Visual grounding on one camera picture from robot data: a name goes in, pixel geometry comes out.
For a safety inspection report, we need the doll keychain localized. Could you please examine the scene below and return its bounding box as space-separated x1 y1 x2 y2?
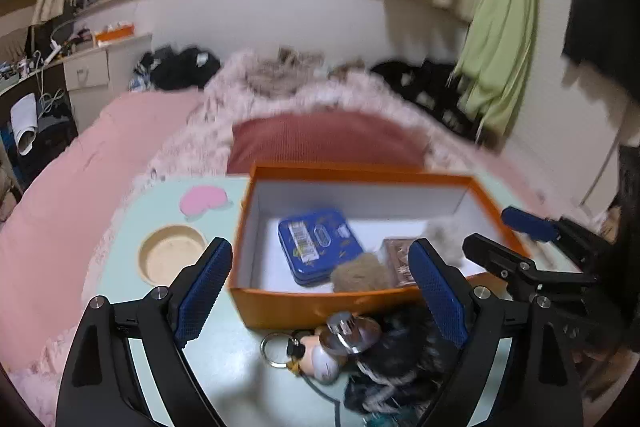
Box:
259 329 348 385

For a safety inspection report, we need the white drawer cabinet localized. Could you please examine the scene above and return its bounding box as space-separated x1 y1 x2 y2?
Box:
62 34 152 131

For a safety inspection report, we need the teal toy car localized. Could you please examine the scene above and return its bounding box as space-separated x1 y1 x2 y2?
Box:
364 407 419 427

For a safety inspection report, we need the white slipper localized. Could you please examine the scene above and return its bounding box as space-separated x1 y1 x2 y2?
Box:
10 93 38 156

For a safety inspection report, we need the black clothes pile left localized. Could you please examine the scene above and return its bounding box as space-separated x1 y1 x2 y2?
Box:
128 46 221 92

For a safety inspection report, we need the silver metal plug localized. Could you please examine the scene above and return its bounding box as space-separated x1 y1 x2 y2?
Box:
319 311 381 357

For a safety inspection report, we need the orange cardboard box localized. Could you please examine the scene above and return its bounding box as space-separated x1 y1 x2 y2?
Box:
228 164 528 329

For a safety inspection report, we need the black satin lace garment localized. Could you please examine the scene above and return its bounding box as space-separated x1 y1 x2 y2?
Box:
344 303 458 415

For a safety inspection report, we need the brown furry scrunchie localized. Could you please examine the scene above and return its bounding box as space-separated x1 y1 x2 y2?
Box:
330 253 392 293

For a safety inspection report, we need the pink bed blanket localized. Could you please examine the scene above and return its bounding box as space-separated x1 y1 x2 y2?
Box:
1 52 570 426

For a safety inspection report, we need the green hanging garment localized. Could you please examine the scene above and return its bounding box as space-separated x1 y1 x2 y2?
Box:
450 0 538 142

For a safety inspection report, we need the white fluffy pompom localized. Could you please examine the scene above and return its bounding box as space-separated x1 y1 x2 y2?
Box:
424 217 469 268

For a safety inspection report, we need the orange tissue box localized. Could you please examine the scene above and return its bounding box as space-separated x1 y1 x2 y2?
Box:
94 24 134 46

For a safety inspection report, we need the blue tin box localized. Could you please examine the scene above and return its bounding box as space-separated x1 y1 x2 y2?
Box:
278 208 363 286

